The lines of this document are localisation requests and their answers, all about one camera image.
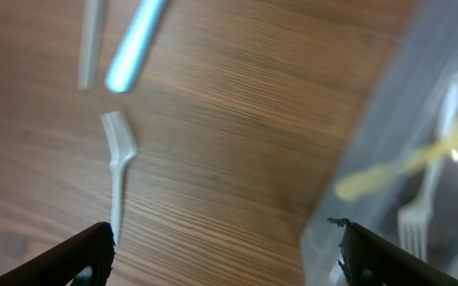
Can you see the left clear plastic container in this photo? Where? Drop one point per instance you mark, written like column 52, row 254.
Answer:
column 400, row 119

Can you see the white slim plastic fork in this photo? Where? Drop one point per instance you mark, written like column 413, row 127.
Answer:
column 414, row 218

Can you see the beige wooden fork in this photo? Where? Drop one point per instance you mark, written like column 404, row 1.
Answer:
column 373, row 179

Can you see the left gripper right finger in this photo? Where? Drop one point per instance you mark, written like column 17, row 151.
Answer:
column 369, row 260

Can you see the thin clear plastic fork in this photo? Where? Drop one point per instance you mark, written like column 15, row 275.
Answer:
column 90, row 42

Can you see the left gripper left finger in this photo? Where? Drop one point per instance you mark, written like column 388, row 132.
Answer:
column 84, row 259

